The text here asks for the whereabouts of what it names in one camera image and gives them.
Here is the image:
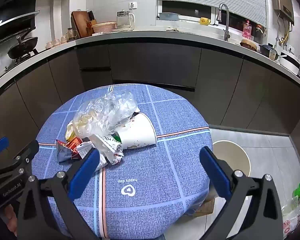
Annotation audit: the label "black range hood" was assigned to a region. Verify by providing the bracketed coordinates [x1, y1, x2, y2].
[0, 10, 40, 45]

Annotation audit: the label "pink bottle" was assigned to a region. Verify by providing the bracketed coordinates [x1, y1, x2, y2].
[242, 19, 253, 39]

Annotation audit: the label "steel kitchen faucet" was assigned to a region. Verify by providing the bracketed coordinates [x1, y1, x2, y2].
[216, 3, 231, 41]

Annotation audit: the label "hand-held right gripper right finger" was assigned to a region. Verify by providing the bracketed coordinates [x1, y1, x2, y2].
[199, 146, 283, 240]

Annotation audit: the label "black wok with lid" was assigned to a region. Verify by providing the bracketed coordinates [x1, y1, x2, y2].
[7, 36, 39, 58]

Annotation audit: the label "red snack wrapper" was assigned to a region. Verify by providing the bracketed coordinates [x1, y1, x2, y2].
[65, 137, 84, 160]

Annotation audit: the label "dark kitchen cabinets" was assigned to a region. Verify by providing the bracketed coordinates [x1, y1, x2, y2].
[0, 42, 300, 155]

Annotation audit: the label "wooden knife block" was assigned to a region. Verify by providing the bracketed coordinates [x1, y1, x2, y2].
[86, 10, 98, 35]

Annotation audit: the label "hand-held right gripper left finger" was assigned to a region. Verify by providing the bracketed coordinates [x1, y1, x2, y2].
[16, 148, 102, 240]

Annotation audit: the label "white paper wrapper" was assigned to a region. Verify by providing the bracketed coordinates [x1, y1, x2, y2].
[76, 134, 124, 173]

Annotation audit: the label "white paper cup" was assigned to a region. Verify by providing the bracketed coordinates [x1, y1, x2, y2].
[114, 112, 157, 150]

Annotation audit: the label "blue checked tablecloth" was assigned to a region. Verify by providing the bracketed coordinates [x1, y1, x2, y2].
[31, 84, 214, 240]

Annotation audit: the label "dark lidded jar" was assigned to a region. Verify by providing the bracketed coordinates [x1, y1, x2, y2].
[254, 24, 265, 43]

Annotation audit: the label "wooden cutting board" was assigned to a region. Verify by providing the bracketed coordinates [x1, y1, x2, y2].
[71, 10, 93, 39]

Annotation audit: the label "brown cardboard piece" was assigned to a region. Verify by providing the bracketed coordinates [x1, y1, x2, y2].
[192, 192, 215, 218]

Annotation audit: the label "glass jar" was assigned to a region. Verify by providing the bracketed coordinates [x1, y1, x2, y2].
[66, 27, 78, 42]

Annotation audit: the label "black gas stove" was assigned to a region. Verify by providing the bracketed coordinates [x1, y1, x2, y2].
[0, 50, 40, 85]

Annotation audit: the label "pink woven basket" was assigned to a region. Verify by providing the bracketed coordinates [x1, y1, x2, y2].
[92, 21, 118, 33]

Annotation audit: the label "white kitchen countertop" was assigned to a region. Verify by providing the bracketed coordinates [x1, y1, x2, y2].
[0, 20, 300, 98]

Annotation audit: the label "yellow snack wrapper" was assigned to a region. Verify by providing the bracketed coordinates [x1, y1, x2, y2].
[65, 121, 77, 140]

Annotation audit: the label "white frying pan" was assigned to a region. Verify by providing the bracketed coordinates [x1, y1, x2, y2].
[277, 52, 300, 74]

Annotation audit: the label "blue cooking pot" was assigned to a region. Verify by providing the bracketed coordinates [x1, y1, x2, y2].
[259, 44, 278, 60]

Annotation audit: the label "dark foil snack wrapper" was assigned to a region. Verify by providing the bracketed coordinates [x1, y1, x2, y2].
[56, 140, 74, 162]

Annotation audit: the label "glass electric kettle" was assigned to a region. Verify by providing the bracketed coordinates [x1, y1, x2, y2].
[115, 9, 136, 32]

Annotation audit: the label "clear plastic bag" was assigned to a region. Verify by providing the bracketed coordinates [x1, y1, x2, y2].
[72, 90, 138, 138]

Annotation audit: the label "silver water heater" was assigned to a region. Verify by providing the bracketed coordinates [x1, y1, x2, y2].
[269, 0, 295, 26]

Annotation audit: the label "bamboo steamer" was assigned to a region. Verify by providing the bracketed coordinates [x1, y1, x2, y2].
[240, 39, 256, 48]

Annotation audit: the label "red printed plastic bag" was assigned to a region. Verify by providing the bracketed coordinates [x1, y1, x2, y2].
[281, 195, 300, 233]

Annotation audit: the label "person's left hand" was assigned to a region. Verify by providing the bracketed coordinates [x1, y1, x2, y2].
[4, 204, 18, 237]

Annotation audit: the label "yellow gas hose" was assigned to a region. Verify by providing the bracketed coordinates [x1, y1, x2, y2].
[280, 21, 292, 44]

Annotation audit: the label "beige round bin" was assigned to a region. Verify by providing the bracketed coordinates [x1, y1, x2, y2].
[211, 140, 252, 180]

